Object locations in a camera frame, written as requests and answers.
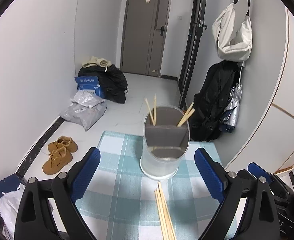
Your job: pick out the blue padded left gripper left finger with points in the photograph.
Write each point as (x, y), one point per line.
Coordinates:
(82, 173)

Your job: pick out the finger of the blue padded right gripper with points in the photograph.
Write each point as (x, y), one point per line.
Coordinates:
(258, 172)

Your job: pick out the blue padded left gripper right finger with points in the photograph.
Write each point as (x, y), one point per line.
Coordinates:
(212, 173)

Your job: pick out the white utensil holder cup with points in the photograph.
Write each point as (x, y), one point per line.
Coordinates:
(164, 144)

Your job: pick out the bamboo chopstick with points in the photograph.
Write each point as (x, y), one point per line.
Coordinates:
(169, 224)
(149, 112)
(155, 110)
(161, 216)
(164, 216)
(190, 107)
(187, 115)

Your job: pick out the white shoulder bag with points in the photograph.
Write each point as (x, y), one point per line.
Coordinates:
(232, 45)

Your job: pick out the tan suede shoe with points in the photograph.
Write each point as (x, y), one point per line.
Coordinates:
(58, 159)
(63, 141)

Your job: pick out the teal plaid table mat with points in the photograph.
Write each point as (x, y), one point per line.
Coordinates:
(119, 202)

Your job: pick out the grey plastic parcel bag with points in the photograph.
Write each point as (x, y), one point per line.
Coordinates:
(84, 116)

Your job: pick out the silver folded umbrella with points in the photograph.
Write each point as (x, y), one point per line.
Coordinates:
(229, 119)

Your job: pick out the white plastic parcel bag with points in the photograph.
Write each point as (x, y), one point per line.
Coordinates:
(87, 99)

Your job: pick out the blue cardboard box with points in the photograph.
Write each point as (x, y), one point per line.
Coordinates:
(90, 83)

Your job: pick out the dark blue paper bag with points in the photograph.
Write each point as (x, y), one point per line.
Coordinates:
(9, 184)

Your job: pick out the black jacket pile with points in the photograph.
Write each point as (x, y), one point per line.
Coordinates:
(111, 80)

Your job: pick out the black hanging coat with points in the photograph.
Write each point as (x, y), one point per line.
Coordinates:
(211, 101)

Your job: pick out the cream knitted garment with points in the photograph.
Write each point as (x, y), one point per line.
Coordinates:
(95, 61)

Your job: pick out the black framed mirror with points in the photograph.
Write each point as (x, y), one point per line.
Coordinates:
(196, 28)

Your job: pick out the grey entrance door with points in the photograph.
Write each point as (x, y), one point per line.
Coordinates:
(144, 32)

